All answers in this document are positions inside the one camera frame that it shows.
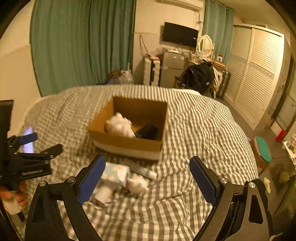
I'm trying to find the dark hard suitcase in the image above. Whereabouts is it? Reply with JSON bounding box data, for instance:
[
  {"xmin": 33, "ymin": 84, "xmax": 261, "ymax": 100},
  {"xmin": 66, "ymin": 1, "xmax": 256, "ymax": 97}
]
[{"xmin": 216, "ymin": 70, "xmax": 231, "ymax": 99}]

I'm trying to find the white suitcase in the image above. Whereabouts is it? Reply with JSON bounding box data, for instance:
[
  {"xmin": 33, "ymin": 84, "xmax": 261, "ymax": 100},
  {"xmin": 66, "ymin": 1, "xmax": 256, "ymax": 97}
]
[{"xmin": 142, "ymin": 56, "xmax": 161, "ymax": 86}]

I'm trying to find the small white sock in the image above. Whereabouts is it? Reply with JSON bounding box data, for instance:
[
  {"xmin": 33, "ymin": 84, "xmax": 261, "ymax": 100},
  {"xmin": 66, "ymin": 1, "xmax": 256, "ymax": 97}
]
[{"xmin": 127, "ymin": 173, "xmax": 149, "ymax": 195}]

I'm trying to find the red fire extinguisher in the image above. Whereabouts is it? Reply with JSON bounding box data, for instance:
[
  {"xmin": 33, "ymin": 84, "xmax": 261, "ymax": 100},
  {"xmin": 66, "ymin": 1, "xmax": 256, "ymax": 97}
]
[{"xmin": 275, "ymin": 130, "xmax": 287, "ymax": 142}]

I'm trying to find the small white bottle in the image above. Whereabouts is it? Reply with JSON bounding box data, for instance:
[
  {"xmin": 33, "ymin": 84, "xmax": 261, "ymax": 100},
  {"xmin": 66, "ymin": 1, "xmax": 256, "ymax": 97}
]
[{"xmin": 1, "ymin": 191, "xmax": 23, "ymax": 215}]

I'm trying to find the black item in box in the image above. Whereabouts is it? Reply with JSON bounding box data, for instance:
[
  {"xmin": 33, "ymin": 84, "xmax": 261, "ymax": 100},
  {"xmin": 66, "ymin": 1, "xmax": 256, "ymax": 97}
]
[{"xmin": 135, "ymin": 125, "xmax": 158, "ymax": 140}]

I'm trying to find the lit smartphone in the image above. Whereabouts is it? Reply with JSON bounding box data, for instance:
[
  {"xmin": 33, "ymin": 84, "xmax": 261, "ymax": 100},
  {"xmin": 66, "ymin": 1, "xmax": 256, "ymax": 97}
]
[{"xmin": 23, "ymin": 126, "xmax": 34, "ymax": 153}]

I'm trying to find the cluttered side shelf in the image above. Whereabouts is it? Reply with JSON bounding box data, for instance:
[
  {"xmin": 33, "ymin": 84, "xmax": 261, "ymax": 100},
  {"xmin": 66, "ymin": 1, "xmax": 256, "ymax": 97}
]
[{"xmin": 283, "ymin": 133, "xmax": 296, "ymax": 166}]

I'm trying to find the grey white checked duvet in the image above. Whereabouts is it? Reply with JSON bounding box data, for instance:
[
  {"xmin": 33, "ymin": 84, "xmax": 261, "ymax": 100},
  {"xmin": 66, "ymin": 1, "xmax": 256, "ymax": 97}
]
[{"xmin": 22, "ymin": 85, "xmax": 258, "ymax": 240}]

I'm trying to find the brown cardboard box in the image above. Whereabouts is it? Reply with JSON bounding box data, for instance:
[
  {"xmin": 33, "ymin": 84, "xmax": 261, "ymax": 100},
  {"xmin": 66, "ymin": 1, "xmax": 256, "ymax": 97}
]
[{"xmin": 87, "ymin": 96, "xmax": 168, "ymax": 161}]

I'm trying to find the narrow green curtain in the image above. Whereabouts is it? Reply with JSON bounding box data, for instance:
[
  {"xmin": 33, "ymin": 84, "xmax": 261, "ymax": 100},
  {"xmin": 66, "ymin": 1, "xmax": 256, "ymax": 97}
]
[{"xmin": 203, "ymin": 0, "xmax": 234, "ymax": 64}]

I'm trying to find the silver tube with white cap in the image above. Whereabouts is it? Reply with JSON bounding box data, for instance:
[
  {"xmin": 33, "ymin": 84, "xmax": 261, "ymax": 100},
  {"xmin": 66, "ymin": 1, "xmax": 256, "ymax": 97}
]
[{"xmin": 122, "ymin": 158, "xmax": 158, "ymax": 180}]

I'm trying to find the black wall television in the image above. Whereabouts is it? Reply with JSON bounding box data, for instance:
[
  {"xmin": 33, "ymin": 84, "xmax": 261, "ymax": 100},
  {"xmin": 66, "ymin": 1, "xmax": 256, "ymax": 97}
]
[{"xmin": 163, "ymin": 22, "xmax": 199, "ymax": 48}]

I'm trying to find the green topped stool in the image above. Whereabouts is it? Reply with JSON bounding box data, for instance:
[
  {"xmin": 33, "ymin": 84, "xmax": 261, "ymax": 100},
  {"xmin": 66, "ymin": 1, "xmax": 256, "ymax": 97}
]
[{"xmin": 250, "ymin": 137, "xmax": 272, "ymax": 173}]

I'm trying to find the white louvered wardrobe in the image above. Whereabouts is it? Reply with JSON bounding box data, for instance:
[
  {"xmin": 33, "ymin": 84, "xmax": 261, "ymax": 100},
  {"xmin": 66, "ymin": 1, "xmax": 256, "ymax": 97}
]
[{"xmin": 225, "ymin": 24, "xmax": 285, "ymax": 129}]

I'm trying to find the light blue tissue pack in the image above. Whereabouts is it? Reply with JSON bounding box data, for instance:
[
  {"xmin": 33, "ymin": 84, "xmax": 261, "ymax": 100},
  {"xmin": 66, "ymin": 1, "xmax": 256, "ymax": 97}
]
[{"xmin": 101, "ymin": 162, "xmax": 130, "ymax": 187}]

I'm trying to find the large green curtain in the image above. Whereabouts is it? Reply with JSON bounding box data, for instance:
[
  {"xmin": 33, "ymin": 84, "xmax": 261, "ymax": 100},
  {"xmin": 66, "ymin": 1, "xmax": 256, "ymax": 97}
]
[{"xmin": 30, "ymin": 1, "xmax": 136, "ymax": 96}]

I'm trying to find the white air conditioner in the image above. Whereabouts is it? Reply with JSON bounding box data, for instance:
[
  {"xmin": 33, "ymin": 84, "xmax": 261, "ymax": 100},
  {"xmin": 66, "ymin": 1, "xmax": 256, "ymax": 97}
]
[{"xmin": 160, "ymin": 0, "xmax": 204, "ymax": 11}]

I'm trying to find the oval white vanity mirror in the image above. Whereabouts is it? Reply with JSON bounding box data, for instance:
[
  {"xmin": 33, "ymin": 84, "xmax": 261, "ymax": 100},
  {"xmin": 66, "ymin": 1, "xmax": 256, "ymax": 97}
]
[{"xmin": 197, "ymin": 35, "xmax": 214, "ymax": 58}]

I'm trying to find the person's left hand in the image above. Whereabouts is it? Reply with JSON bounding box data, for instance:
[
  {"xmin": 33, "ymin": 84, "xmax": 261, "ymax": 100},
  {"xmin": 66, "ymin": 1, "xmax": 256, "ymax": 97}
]
[{"xmin": 0, "ymin": 181, "xmax": 27, "ymax": 207}]

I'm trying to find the silver small fridge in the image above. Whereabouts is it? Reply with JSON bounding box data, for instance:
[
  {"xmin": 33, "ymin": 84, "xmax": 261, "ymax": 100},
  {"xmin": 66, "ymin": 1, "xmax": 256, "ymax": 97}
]
[{"xmin": 159, "ymin": 50, "xmax": 186, "ymax": 88}]

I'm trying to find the clear water jug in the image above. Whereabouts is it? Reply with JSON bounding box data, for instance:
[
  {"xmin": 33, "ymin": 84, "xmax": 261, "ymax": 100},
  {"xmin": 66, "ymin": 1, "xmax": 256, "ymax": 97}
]
[{"xmin": 115, "ymin": 70, "xmax": 134, "ymax": 84}]

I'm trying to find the white knitted cloth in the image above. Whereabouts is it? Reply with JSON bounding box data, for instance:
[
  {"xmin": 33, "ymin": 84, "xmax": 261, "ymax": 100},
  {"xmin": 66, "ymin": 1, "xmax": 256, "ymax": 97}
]
[{"xmin": 105, "ymin": 113, "xmax": 135, "ymax": 138}]

